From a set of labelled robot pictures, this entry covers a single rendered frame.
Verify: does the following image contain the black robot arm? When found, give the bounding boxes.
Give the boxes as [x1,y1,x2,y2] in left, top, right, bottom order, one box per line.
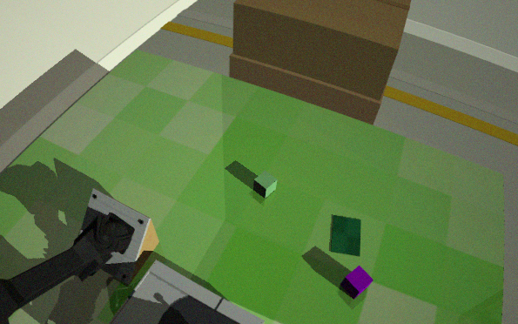
[0,213,135,324]

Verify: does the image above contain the dark grey round disc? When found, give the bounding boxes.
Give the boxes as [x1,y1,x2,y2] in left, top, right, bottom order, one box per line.
[158,296,239,324]

